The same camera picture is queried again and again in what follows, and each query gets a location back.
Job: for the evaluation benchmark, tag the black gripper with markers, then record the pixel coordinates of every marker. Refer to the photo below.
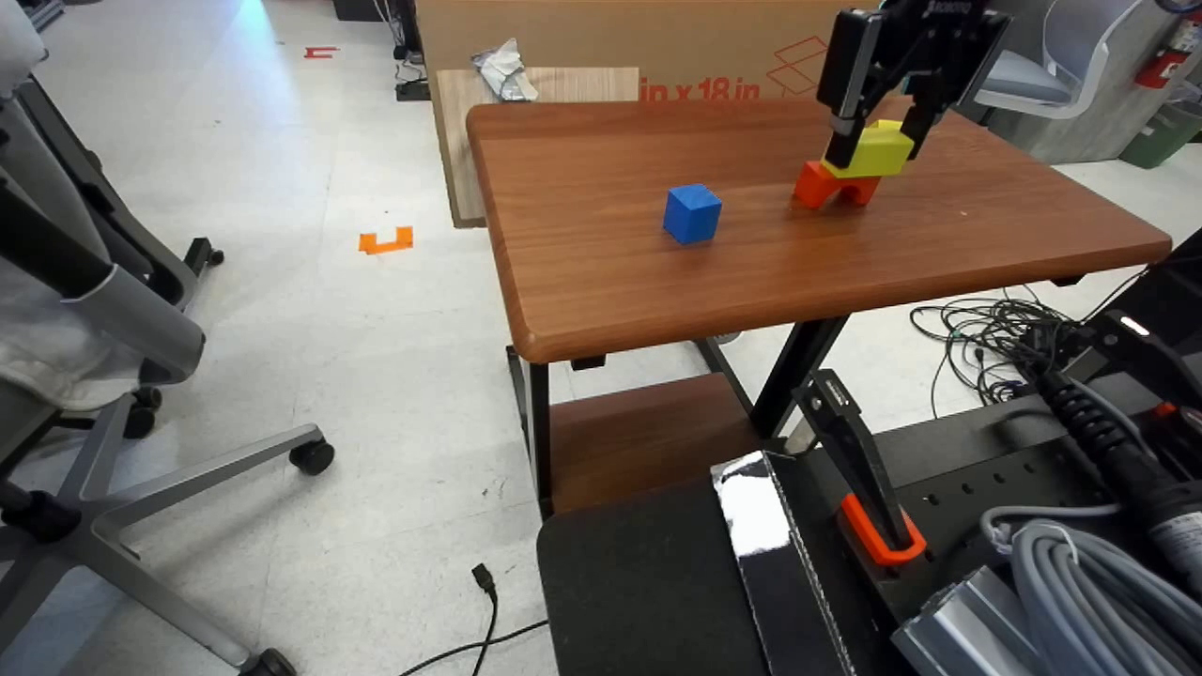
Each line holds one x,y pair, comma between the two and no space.
937,33

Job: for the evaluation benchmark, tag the yellow rectangular block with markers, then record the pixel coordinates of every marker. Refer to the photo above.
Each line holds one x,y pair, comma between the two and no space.
882,150

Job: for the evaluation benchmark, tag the orange arch block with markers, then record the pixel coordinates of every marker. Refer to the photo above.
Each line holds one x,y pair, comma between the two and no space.
822,184

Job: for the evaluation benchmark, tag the blue cube block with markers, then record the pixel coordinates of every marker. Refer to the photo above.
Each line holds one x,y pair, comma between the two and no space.
693,217

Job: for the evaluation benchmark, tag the white plastic chair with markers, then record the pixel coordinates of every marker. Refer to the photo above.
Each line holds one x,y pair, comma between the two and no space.
1059,63

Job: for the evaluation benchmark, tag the large printed cardboard box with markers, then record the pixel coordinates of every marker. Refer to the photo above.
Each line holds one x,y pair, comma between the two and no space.
653,40

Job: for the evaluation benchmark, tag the red fire extinguisher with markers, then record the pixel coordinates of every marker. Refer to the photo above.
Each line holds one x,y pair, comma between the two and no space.
1165,54

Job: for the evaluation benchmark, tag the green bin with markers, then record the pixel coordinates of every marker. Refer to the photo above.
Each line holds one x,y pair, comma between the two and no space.
1165,137

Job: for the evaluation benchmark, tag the black clamp with orange trigger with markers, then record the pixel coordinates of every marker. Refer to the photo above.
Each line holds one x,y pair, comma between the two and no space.
867,475

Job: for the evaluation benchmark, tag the crumpled white plastic wrap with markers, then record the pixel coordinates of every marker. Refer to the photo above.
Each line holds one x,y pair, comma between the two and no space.
504,70

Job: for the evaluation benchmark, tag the wooden lower table shelf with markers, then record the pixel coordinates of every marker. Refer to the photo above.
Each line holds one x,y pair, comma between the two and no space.
646,438

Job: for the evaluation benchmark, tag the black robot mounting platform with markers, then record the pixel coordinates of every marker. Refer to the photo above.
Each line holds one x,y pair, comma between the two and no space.
653,601

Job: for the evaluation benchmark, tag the grey office chair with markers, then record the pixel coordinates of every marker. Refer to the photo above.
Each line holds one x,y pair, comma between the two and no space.
90,377

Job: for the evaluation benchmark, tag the black table leg frame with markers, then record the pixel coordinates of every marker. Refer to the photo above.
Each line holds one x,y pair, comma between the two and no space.
790,371

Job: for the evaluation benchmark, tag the orange bracket piece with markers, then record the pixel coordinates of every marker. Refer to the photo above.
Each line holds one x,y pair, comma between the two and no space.
385,241

